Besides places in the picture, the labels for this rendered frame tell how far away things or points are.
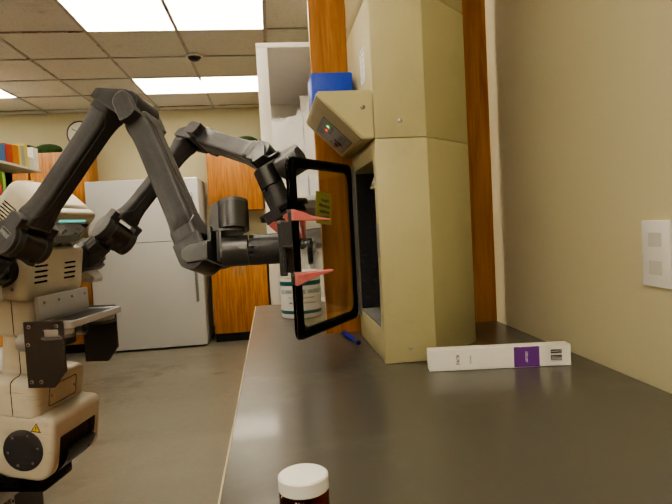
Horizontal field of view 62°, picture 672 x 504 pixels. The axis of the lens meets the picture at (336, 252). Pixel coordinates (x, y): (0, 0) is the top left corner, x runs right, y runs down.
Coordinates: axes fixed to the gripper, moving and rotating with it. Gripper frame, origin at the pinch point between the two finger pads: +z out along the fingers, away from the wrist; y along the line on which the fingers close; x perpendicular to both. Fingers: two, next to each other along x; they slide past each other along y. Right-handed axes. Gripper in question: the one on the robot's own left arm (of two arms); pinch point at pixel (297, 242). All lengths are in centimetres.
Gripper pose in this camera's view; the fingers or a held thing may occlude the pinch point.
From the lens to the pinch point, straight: 130.9
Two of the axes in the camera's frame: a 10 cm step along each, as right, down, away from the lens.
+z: 4.1, 9.0, -1.5
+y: -7.8, 4.3, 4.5
